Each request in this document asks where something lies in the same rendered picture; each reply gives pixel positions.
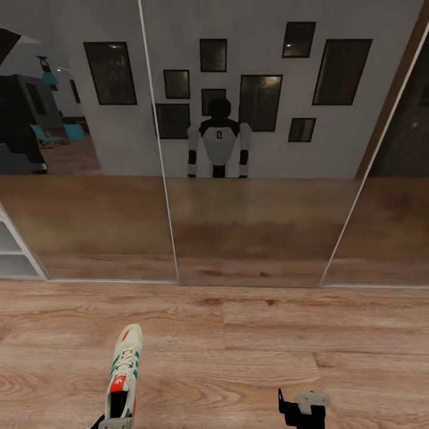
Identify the gym shoe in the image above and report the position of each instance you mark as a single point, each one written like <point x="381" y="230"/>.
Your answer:
<point x="120" y="397"/>

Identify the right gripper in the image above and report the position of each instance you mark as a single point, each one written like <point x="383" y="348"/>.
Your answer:
<point x="294" y="417"/>

